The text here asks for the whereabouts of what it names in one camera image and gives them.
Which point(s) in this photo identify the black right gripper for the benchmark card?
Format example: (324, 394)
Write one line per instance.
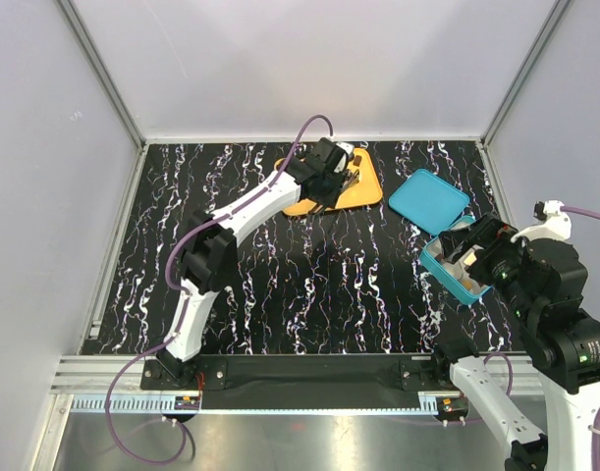
(493, 233)

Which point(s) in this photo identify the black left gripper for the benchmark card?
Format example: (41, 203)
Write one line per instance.
(330, 199)

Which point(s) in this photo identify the teal tin box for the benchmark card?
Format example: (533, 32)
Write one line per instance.
(428, 263)

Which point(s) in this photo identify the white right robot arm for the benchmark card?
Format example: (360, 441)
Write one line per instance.
(541, 279)

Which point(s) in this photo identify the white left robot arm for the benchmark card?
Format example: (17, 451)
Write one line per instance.
(205, 259)

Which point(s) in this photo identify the orange plastic tray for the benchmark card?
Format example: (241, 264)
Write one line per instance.
(367, 191)

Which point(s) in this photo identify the teal tin lid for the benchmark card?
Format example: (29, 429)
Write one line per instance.
(428, 202)

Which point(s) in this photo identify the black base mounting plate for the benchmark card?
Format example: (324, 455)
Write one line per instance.
(303, 382)

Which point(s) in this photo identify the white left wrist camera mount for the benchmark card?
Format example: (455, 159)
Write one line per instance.
(346, 153)

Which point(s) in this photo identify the aluminium cable duct rail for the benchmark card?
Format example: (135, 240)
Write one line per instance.
(141, 403)

